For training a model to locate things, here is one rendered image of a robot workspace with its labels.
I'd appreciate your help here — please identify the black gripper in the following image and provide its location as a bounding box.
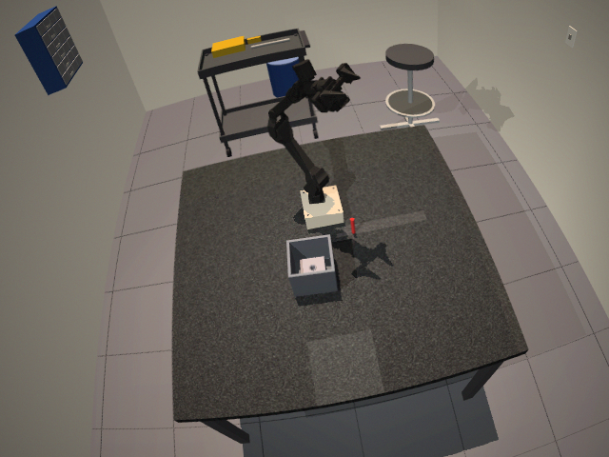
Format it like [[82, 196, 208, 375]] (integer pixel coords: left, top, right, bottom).
[[312, 63, 361, 112]]

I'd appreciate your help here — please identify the pale pink square plate with hole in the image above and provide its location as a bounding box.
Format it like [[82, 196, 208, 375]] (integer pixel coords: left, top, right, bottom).
[[300, 256, 326, 273]]

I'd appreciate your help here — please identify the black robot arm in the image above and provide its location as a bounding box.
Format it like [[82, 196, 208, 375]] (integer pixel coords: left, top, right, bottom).
[[267, 59, 350, 204]]

